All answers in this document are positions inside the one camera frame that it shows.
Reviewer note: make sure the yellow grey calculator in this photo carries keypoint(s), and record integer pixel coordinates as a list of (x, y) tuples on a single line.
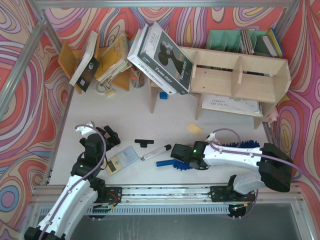
[(121, 160)]

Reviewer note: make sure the spiral bound drawing notebook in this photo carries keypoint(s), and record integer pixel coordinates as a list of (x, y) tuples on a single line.
[(232, 105)]

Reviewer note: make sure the orange wooden book stand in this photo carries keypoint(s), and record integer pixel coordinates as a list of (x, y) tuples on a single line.
[(67, 60)]

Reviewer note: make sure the blue yellow book in organizer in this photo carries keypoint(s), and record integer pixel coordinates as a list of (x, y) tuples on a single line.
[(273, 41)]

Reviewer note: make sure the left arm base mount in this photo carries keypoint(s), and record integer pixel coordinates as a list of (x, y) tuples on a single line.
[(108, 195)]

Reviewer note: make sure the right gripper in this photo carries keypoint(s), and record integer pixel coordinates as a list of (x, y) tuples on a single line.
[(175, 150)]

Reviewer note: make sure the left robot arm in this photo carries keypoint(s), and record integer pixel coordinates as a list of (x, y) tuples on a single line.
[(83, 187)]

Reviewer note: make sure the yellow books stack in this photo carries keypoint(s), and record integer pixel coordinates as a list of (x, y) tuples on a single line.
[(113, 60)]

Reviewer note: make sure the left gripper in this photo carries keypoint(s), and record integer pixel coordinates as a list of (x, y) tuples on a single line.
[(105, 136)]

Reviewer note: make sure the green desk organizer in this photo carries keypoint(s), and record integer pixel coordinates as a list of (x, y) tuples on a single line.
[(245, 41)]

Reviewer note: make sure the pen cup with pencils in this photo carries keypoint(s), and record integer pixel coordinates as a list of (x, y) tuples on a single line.
[(136, 78)]

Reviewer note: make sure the white black leaning book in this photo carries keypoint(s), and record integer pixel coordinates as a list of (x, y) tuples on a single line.
[(86, 64)]

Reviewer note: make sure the yellow sticky note pad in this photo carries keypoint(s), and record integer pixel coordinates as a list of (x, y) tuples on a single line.
[(194, 129)]

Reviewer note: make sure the blue microfiber duster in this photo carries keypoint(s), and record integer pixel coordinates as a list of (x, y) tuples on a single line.
[(179, 165)]

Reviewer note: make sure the black T-shaped plastic part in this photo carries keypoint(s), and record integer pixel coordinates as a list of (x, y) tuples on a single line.
[(143, 143)]

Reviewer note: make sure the light wooden bookshelf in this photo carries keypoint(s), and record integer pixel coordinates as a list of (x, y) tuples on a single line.
[(243, 76)]

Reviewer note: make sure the blue pencil sharpener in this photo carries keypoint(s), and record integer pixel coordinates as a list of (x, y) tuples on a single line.
[(163, 95)]

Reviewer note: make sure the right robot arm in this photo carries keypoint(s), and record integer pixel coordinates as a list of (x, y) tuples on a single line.
[(268, 166)]

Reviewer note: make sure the white black marker pen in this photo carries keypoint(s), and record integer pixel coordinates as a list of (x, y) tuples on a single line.
[(156, 152)]

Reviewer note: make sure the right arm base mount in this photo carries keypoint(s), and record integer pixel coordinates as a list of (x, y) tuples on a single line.
[(220, 193)]

